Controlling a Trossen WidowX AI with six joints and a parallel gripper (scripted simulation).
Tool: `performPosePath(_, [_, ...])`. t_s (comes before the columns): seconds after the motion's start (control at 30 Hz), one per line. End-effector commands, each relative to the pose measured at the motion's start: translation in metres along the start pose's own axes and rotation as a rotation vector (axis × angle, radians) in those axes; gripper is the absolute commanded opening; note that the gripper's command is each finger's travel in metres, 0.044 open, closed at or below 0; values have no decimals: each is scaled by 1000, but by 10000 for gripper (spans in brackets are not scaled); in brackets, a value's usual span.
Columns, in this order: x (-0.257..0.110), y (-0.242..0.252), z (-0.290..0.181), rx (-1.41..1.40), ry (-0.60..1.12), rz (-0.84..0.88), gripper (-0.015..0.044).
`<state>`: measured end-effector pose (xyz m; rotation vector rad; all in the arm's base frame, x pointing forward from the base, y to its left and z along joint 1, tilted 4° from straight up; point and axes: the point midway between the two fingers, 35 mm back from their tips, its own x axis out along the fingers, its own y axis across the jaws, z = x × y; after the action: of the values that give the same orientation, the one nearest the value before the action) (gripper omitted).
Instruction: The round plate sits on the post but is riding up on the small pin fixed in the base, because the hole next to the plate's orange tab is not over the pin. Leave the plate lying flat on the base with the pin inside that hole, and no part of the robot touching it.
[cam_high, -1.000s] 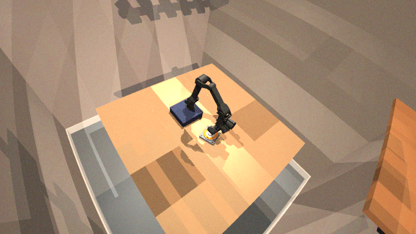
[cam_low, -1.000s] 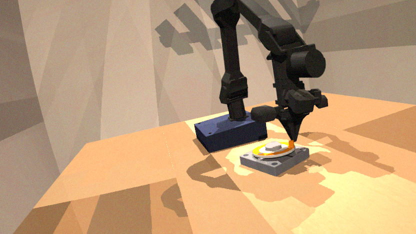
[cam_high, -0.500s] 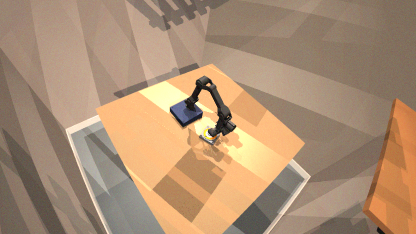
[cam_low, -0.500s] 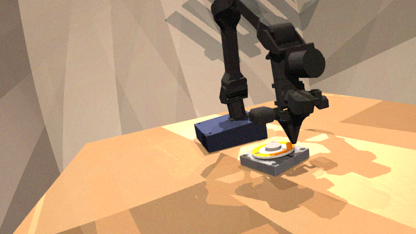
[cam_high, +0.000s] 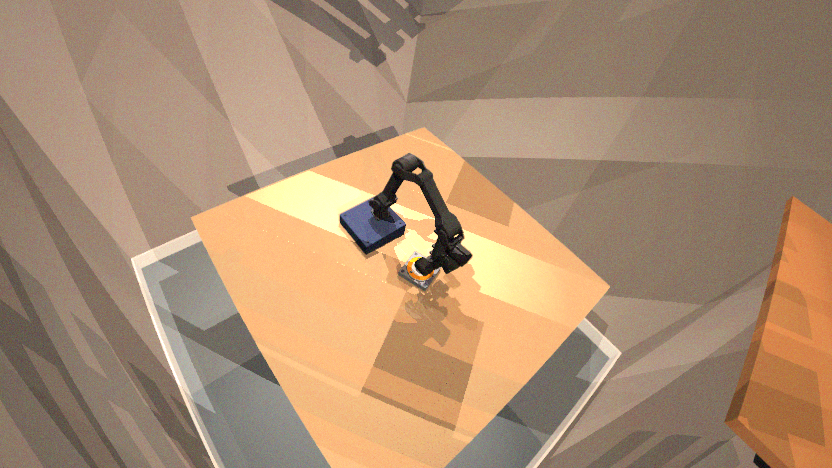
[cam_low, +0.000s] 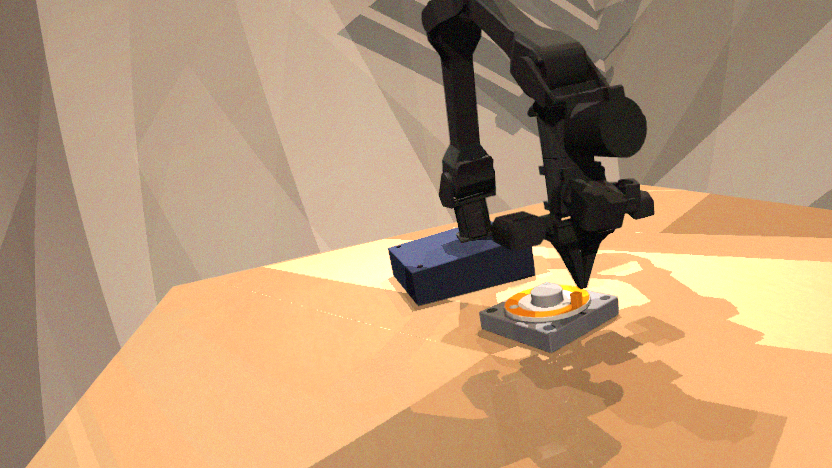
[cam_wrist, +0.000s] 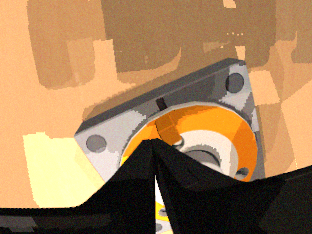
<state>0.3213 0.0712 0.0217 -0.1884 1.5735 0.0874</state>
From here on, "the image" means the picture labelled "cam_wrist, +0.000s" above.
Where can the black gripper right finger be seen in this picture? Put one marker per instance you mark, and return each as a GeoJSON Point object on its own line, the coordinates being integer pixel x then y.
{"type": "Point", "coordinates": [200, 200]}

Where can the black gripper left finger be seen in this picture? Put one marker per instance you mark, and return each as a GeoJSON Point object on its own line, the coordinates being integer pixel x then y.
{"type": "Point", "coordinates": [126, 204]}

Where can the orange round plate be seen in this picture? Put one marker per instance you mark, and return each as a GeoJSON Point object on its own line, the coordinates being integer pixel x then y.
{"type": "Point", "coordinates": [203, 125]}

